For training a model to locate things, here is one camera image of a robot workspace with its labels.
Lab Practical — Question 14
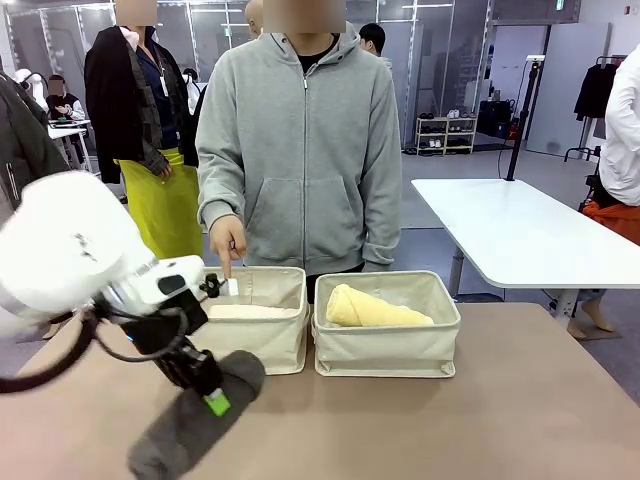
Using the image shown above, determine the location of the person's right hand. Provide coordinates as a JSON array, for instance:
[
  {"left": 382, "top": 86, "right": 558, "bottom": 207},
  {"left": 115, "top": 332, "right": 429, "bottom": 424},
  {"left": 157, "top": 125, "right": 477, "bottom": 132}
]
[{"left": 208, "top": 215, "right": 248, "bottom": 281}]

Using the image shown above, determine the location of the yellow towel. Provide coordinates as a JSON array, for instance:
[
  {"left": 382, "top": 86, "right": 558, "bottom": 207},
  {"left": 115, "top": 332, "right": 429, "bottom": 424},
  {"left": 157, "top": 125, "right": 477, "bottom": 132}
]
[{"left": 325, "top": 283, "right": 435, "bottom": 329}]

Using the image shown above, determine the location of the seated person with dark vest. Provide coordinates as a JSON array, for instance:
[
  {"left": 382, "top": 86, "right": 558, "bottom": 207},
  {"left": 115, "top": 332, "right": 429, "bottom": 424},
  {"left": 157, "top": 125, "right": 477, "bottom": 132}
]
[{"left": 45, "top": 73, "right": 87, "bottom": 122}]

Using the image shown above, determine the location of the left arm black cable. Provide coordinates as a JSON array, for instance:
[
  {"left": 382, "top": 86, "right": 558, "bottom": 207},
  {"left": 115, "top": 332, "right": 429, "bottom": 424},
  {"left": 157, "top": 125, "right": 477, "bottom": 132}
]
[{"left": 0, "top": 307, "right": 189, "bottom": 395}]

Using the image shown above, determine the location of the small white desk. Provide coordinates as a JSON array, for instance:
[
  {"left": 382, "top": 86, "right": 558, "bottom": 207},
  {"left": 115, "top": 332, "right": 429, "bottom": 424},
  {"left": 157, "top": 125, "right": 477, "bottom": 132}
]
[{"left": 47, "top": 118, "right": 96, "bottom": 174}]

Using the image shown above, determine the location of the black tripod pole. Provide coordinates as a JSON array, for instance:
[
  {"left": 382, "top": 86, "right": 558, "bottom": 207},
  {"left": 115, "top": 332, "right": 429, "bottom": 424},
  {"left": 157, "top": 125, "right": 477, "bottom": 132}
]
[{"left": 504, "top": 54, "right": 546, "bottom": 182}]

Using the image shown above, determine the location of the black clothes rack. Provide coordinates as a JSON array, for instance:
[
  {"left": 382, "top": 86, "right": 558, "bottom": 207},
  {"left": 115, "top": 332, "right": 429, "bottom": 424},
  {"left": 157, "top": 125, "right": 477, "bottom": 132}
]
[{"left": 564, "top": 54, "right": 626, "bottom": 162}]

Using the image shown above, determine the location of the person in grey hoodie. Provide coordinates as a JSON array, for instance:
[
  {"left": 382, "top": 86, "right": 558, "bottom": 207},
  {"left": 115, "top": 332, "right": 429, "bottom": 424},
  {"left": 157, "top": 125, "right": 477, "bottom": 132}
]
[{"left": 195, "top": 0, "right": 404, "bottom": 281}]

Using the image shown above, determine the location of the black-haired person in grey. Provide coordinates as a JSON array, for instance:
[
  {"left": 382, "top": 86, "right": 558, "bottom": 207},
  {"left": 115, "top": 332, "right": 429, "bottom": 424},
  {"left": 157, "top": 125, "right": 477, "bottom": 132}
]
[{"left": 358, "top": 22, "right": 394, "bottom": 69}]

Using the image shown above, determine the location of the pale pink towel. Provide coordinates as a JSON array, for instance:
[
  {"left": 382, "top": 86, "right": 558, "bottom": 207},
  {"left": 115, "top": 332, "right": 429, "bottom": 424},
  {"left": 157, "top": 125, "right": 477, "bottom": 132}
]
[{"left": 206, "top": 303, "right": 301, "bottom": 320}]

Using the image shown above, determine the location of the black cases stack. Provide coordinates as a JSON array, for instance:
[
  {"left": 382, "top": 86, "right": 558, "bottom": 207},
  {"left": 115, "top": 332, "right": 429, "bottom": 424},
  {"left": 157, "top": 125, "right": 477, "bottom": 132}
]
[{"left": 479, "top": 98, "right": 516, "bottom": 139}]

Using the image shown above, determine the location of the person in yellow skirt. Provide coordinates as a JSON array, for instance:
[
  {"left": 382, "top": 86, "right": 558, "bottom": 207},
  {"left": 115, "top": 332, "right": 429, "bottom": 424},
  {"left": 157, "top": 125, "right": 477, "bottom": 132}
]
[{"left": 83, "top": 0, "right": 206, "bottom": 261}]

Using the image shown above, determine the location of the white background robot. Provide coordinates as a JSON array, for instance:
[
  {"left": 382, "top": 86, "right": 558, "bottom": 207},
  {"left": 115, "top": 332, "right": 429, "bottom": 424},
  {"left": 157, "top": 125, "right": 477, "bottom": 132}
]
[{"left": 13, "top": 68, "right": 47, "bottom": 114}]

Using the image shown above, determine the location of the white table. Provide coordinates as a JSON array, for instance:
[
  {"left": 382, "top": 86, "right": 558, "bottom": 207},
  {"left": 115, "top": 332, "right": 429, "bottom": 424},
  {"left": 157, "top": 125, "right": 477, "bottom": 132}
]
[{"left": 409, "top": 177, "right": 640, "bottom": 326}]

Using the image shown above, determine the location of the person in dark green jacket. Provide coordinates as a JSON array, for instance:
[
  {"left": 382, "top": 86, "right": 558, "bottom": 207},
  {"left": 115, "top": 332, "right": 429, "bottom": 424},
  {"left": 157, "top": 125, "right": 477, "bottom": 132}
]
[{"left": 0, "top": 74, "right": 71, "bottom": 211}]

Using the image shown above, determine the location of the orange garment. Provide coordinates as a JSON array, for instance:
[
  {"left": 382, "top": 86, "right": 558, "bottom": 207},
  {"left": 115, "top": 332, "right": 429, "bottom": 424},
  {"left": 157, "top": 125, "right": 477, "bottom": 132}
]
[{"left": 582, "top": 197, "right": 640, "bottom": 249}]

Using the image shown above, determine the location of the person in white clothes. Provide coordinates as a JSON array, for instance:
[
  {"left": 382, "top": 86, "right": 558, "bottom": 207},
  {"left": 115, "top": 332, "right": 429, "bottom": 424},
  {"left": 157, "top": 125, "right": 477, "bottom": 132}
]
[{"left": 569, "top": 44, "right": 640, "bottom": 341}]

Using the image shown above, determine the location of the grey towel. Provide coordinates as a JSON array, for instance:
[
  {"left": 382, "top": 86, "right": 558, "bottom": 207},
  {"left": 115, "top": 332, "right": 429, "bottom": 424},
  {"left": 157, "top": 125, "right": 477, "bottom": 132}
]
[{"left": 127, "top": 349, "right": 266, "bottom": 480}]

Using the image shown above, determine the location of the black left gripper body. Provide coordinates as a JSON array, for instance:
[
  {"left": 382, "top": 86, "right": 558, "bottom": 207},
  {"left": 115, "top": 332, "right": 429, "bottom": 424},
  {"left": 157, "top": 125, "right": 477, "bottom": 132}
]
[{"left": 123, "top": 290, "right": 210, "bottom": 365}]

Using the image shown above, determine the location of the white fabric basket with rivets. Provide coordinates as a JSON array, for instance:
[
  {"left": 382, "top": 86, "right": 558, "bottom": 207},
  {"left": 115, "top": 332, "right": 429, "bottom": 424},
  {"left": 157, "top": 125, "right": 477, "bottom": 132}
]
[{"left": 311, "top": 270, "right": 462, "bottom": 379}]

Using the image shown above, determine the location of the black hanging garment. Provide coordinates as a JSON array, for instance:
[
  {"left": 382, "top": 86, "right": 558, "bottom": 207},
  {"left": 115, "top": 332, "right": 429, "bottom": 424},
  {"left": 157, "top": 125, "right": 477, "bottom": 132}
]
[{"left": 573, "top": 62, "right": 619, "bottom": 121}]

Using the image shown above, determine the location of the person's right forearm grey sleeve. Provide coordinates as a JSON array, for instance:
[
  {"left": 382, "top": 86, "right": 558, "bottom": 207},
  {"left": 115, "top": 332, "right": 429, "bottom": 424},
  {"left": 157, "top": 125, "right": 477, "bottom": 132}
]
[{"left": 195, "top": 144, "right": 246, "bottom": 234}]

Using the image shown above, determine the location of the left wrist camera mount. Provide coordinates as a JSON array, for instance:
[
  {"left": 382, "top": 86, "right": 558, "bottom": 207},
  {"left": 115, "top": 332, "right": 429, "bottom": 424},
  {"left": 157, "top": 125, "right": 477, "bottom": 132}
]
[{"left": 198, "top": 272, "right": 240, "bottom": 297}]

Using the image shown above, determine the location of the bald person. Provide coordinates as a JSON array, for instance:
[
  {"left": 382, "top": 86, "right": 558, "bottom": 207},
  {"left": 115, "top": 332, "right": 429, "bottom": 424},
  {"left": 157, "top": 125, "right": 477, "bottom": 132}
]
[{"left": 243, "top": 0, "right": 265, "bottom": 37}]

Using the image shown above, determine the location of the wooden shoe rack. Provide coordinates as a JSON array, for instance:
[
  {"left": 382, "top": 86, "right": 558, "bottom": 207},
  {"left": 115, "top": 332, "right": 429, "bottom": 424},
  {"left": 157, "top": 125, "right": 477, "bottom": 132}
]
[{"left": 415, "top": 114, "right": 477, "bottom": 157}]

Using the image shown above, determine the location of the person's left forearm grey sleeve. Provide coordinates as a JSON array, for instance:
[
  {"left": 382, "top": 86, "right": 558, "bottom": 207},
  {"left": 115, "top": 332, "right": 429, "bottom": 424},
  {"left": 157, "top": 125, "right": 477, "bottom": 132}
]
[{"left": 362, "top": 164, "right": 404, "bottom": 266}]

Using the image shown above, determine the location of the wide white fabric basket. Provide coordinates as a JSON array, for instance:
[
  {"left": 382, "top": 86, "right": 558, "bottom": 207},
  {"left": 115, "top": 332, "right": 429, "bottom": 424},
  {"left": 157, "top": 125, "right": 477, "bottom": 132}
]
[{"left": 192, "top": 266, "right": 308, "bottom": 376}]

